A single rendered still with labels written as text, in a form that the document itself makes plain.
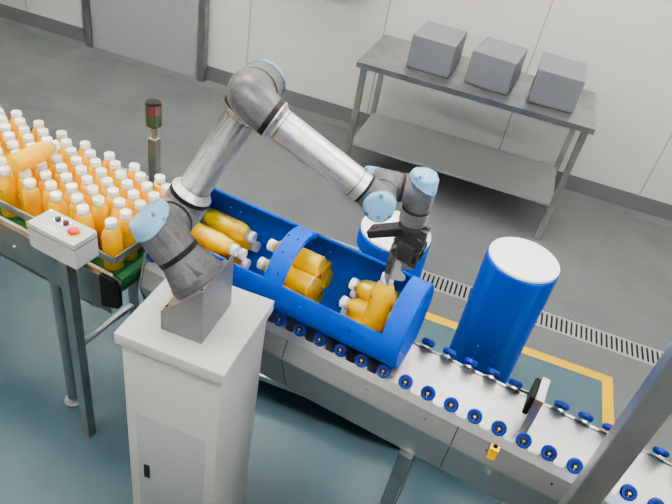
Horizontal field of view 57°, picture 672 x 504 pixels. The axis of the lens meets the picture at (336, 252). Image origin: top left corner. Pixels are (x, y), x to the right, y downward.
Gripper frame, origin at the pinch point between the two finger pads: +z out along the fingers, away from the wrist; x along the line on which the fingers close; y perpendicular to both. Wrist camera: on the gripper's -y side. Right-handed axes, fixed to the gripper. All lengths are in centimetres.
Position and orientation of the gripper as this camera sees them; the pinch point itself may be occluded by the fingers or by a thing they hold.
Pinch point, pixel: (388, 275)
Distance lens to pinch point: 178.5
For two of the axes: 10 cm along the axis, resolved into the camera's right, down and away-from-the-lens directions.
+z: -1.6, 7.8, 6.1
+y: 8.7, 4.0, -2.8
